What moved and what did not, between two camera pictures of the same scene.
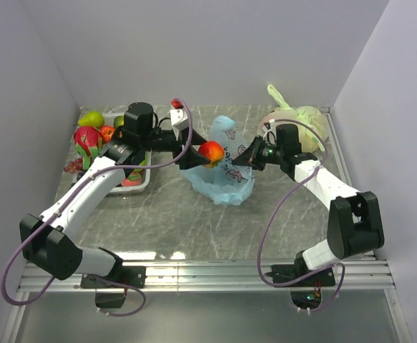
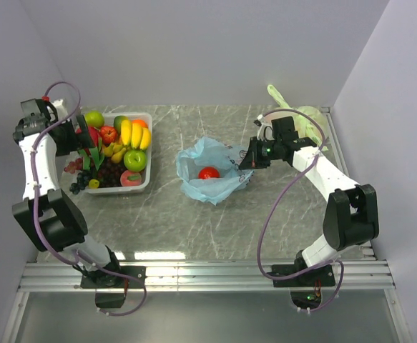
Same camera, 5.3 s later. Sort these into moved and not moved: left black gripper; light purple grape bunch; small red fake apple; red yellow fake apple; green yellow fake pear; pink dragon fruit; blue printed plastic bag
Moved: red yellow fake apple; blue printed plastic bag; left black gripper
Not moved: small red fake apple; pink dragon fruit; light purple grape bunch; green yellow fake pear
